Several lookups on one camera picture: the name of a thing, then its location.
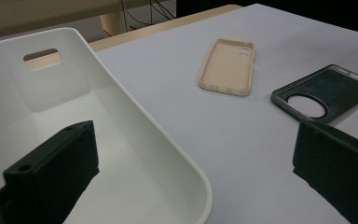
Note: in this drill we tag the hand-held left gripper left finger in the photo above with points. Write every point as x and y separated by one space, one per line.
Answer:
52 168

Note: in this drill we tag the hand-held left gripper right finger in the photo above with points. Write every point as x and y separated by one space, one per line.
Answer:
338 161

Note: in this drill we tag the dark translucent phone case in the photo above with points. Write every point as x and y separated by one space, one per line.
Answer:
348 90

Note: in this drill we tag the white plastic storage box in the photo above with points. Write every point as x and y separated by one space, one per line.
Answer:
130 149

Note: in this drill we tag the beige phone case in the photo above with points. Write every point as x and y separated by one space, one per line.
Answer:
227 68

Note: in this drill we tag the white table cover sheet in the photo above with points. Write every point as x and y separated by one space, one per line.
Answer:
230 140

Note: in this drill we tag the light wooden bench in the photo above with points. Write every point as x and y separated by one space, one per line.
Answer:
43 12

